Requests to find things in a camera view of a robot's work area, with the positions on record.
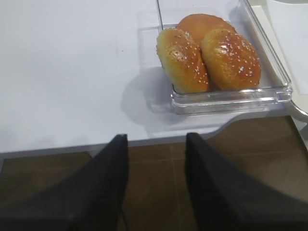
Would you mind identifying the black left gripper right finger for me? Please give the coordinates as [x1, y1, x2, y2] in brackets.
[185, 133, 308, 231]

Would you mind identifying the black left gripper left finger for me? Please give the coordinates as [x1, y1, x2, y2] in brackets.
[0, 134, 128, 231]

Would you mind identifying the clear bun container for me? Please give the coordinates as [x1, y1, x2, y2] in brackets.
[156, 0, 293, 114]

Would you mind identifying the white metal serving tray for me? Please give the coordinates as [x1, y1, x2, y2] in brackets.
[248, 0, 308, 122]

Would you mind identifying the right sesame bun top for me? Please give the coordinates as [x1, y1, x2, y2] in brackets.
[200, 29, 261, 90]

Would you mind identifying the sesame bun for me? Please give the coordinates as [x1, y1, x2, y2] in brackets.
[200, 29, 261, 90]
[156, 28, 210, 93]

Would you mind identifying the left sesame bun top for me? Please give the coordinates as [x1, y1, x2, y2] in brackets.
[156, 28, 210, 93]

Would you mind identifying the plain bun half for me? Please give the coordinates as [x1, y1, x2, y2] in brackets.
[176, 13, 236, 44]

